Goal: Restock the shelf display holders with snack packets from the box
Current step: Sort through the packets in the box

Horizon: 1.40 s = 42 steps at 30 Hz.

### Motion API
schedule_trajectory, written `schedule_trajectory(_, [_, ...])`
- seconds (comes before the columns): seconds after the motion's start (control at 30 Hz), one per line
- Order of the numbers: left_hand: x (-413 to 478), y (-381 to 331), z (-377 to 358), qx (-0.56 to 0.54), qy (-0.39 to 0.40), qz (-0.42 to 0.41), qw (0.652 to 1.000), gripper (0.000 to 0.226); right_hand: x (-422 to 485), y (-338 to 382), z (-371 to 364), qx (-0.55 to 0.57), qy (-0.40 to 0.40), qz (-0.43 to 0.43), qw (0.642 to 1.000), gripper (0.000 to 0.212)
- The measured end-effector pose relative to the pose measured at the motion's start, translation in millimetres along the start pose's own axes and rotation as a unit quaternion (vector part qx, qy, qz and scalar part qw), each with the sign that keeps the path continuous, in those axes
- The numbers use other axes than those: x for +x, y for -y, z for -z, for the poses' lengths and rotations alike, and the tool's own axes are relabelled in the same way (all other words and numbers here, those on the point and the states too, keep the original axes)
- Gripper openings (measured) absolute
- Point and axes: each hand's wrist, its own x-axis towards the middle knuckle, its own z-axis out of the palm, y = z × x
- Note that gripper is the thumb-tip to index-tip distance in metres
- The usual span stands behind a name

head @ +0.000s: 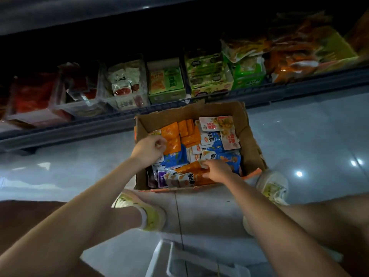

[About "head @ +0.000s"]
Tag green snack packets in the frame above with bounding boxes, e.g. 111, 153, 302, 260
228, 53, 269, 90

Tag person's right forearm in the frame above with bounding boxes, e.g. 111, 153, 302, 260
218, 177, 349, 277

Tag grey metal store shelf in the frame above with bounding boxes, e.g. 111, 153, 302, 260
0, 0, 369, 154

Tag person's leg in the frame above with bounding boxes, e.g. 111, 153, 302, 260
0, 199, 144, 277
277, 193, 369, 277

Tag person's left leg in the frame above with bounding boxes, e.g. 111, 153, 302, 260
0, 199, 144, 277

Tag green orange display carton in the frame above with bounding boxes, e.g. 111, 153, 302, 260
146, 57, 188, 105

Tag person's right leg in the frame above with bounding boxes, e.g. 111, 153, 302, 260
277, 193, 369, 277

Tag brown cardboard box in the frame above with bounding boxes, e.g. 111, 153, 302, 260
134, 101, 269, 193

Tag white plastic stool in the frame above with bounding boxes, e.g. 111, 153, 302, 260
144, 239, 253, 277

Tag clear plastic tray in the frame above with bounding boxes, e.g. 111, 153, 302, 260
99, 59, 152, 111
55, 62, 110, 119
3, 72, 73, 127

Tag person's left forearm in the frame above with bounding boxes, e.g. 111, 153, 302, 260
0, 157, 145, 277

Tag person's left shoe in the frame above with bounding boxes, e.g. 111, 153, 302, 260
112, 190, 167, 232

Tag white sock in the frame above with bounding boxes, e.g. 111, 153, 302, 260
136, 207, 148, 230

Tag person's right hand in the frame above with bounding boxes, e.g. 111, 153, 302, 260
199, 159, 236, 185

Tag pile of red snack packets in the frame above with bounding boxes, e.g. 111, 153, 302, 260
8, 75, 64, 116

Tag person's left hand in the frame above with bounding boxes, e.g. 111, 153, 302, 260
130, 134, 168, 169

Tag person's right shoe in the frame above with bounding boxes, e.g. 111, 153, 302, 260
254, 169, 291, 207

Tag person's shoe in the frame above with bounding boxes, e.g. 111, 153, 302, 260
254, 169, 291, 207
112, 190, 167, 232

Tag pile of orange yellow packets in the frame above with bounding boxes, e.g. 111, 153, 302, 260
222, 23, 361, 84

